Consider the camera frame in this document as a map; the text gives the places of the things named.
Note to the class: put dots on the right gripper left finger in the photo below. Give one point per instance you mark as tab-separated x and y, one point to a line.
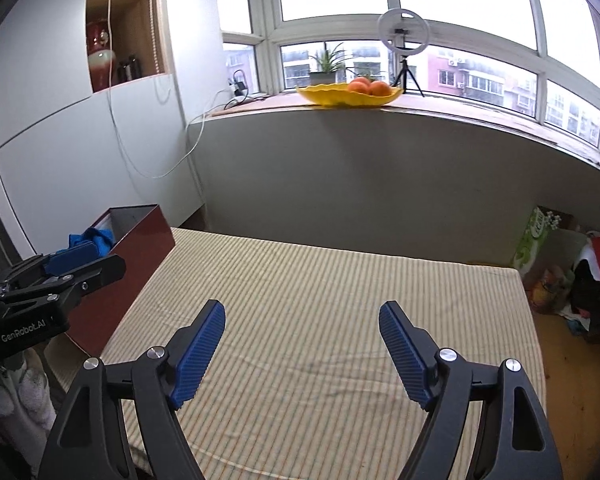
190	350

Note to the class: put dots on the white gloved left hand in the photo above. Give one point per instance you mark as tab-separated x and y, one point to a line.
26	412

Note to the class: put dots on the blue terry towel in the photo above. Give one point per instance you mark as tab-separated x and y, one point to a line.
92	239

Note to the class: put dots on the dark red storage box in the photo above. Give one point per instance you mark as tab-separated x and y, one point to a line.
142	238

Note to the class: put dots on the potted green plant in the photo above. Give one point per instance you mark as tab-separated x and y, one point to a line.
329	62

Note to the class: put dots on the wooden wall shelf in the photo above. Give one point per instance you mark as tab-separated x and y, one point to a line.
138	37

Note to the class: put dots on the ring light on tripod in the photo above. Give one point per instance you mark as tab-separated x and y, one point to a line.
405	34

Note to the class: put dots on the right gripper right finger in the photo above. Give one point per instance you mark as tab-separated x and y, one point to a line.
413	353

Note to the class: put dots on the striped beige tablecloth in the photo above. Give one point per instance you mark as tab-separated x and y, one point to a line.
301	385

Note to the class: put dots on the green white tissue pack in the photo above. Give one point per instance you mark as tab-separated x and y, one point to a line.
541	222

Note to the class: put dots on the orange fruit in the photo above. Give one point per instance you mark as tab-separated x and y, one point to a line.
379	88
359	85

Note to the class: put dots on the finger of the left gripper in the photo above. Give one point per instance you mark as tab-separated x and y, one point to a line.
92	274
73	257

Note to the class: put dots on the red ceramic vase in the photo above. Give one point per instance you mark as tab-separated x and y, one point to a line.
101	59

